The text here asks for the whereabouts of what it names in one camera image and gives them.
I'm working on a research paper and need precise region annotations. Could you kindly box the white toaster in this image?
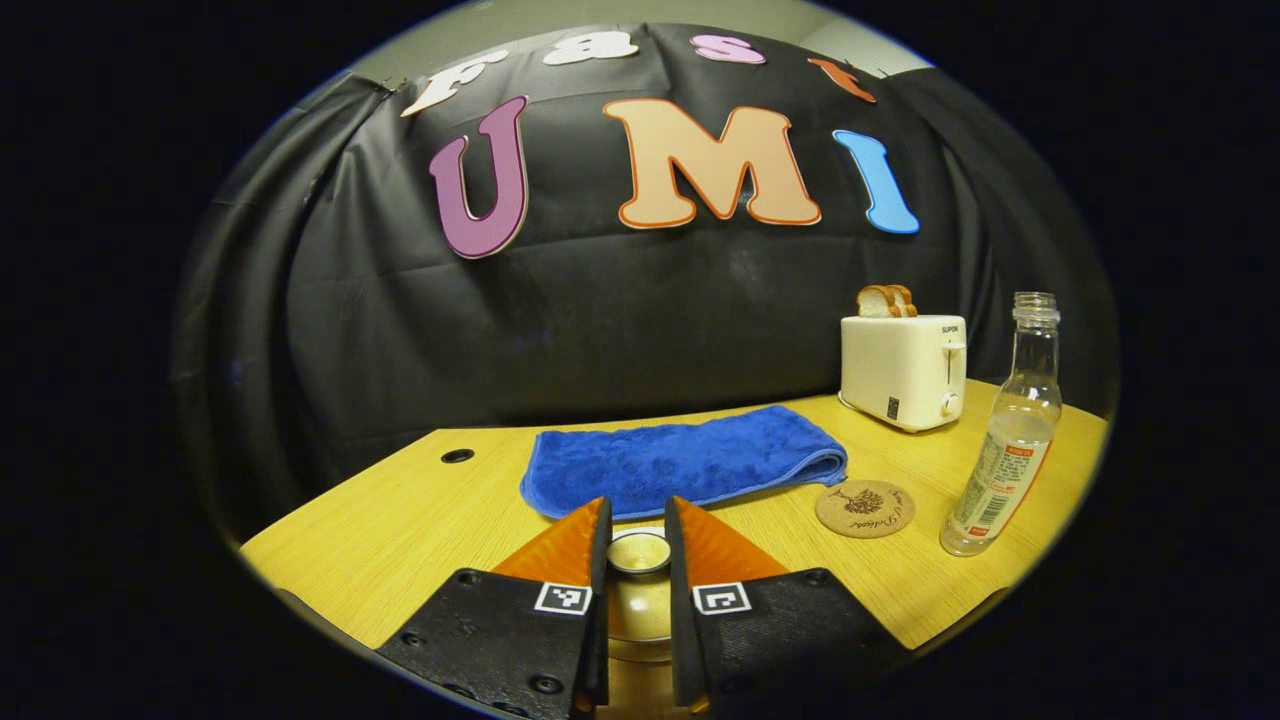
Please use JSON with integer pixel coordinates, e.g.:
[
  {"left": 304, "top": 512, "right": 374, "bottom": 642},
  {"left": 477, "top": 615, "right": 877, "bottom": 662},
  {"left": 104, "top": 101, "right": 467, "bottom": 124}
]
[{"left": 838, "top": 312, "right": 969, "bottom": 434}]

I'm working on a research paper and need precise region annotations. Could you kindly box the blue towel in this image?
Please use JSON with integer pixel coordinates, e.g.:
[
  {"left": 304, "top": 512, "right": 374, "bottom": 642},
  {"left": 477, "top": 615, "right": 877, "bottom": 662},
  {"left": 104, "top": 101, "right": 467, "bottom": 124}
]
[{"left": 520, "top": 405, "right": 849, "bottom": 521}]

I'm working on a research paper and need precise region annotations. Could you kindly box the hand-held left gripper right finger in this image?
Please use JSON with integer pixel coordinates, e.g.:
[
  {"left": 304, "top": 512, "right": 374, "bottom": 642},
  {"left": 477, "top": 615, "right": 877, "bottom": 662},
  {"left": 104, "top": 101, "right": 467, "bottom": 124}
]
[{"left": 665, "top": 495, "right": 911, "bottom": 716}]

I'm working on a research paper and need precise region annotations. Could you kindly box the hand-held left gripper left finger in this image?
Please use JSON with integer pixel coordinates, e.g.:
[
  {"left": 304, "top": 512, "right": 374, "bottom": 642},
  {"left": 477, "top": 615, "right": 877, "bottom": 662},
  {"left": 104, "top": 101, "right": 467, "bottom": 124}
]
[{"left": 375, "top": 497, "right": 613, "bottom": 720}]

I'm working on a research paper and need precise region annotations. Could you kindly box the clear water bottle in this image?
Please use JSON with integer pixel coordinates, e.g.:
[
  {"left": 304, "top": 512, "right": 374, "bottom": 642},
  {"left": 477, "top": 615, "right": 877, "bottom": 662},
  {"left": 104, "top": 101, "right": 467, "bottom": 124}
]
[{"left": 940, "top": 291, "right": 1063, "bottom": 558}]

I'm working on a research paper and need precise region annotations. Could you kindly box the round cork coaster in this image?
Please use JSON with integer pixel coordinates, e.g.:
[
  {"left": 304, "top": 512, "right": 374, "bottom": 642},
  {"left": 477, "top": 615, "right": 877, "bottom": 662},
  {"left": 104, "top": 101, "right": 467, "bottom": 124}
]
[{"left": 815, "top": 479, "right": 916, "bottom": 540}]

